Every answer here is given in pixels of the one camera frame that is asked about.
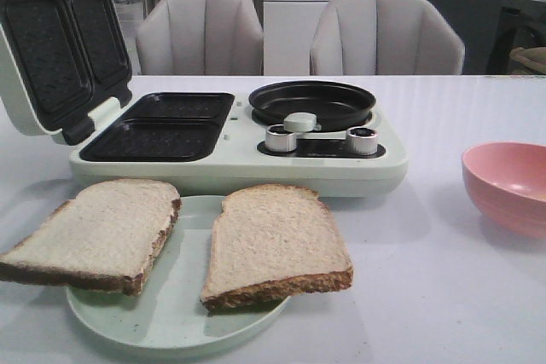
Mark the right silver control knob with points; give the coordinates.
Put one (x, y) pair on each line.
(361, 140)

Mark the pink plastic bowl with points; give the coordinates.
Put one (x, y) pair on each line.
(506, 182)

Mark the white refrigerator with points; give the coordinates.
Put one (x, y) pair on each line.
(289, 27)

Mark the left silver control knob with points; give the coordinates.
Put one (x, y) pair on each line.
(279, 140)

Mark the silver control knob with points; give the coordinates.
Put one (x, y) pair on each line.
(361, 140)
(279, 140)

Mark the right grey upholstered chair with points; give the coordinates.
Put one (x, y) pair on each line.
(384, 37)

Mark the light green round plate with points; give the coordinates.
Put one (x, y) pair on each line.
(167, 318)

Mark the left grey upholstered chair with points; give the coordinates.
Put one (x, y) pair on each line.
(201, 37)

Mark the bread slice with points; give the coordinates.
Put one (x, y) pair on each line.
(105, 239)
(271, 242)

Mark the green breakfast maker base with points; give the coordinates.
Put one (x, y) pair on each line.
(209, 143)

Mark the black round frying pan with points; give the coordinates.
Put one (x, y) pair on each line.
(337, 106)

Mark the green breakfast maker lid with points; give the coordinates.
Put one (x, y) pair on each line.
(60, 60)

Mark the grey upholstered chair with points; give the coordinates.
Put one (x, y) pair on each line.
(384, 37)
(201, 37)

